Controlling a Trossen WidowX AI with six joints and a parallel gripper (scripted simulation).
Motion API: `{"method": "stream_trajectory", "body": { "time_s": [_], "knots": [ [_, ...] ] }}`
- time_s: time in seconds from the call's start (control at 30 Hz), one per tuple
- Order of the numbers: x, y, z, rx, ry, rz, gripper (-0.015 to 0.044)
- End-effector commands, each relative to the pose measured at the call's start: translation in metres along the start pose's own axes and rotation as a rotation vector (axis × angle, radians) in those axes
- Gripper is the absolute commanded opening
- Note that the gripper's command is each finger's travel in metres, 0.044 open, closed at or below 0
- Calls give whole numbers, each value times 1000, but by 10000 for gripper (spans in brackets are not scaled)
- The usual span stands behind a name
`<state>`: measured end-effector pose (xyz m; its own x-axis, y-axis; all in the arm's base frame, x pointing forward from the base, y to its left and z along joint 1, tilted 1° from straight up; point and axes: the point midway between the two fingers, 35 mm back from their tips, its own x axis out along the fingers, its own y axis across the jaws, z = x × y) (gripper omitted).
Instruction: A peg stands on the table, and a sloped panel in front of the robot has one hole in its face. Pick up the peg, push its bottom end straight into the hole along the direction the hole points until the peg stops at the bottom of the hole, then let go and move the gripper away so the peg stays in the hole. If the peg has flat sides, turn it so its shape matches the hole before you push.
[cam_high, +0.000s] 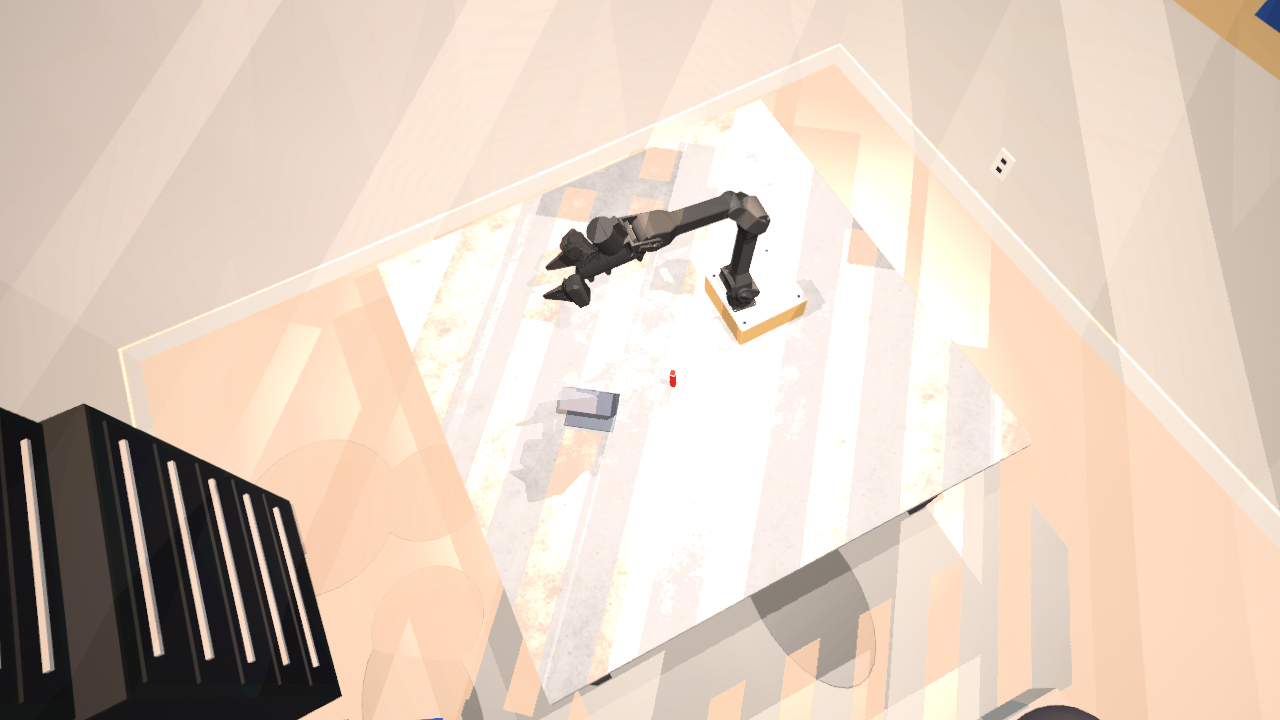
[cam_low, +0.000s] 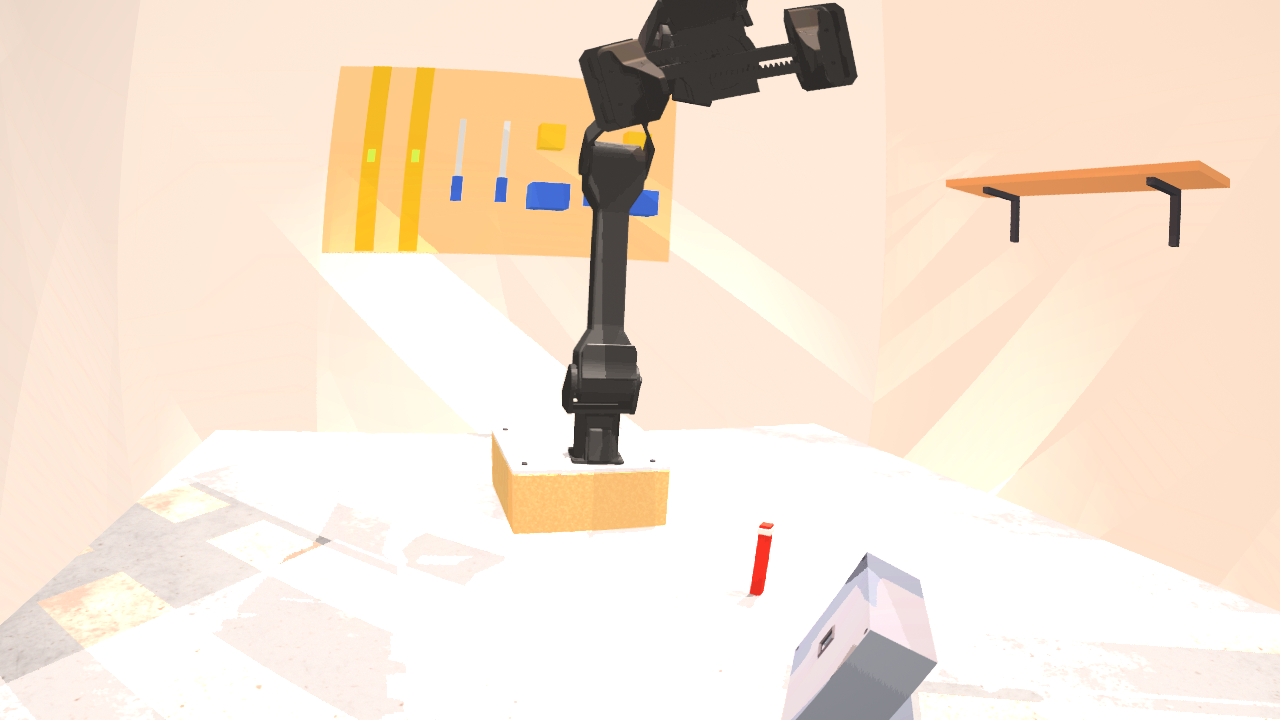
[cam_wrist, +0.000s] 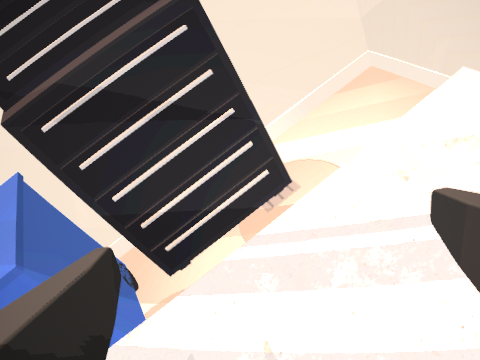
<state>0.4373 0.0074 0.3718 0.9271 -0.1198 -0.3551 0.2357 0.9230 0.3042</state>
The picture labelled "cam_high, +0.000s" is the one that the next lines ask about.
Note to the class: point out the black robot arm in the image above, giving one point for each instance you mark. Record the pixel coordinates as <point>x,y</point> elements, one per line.
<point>658,228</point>

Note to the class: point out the grey sloped panel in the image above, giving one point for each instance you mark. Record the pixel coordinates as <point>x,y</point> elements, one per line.
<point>589,409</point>

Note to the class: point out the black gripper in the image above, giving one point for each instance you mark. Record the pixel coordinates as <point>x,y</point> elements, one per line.
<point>574,288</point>

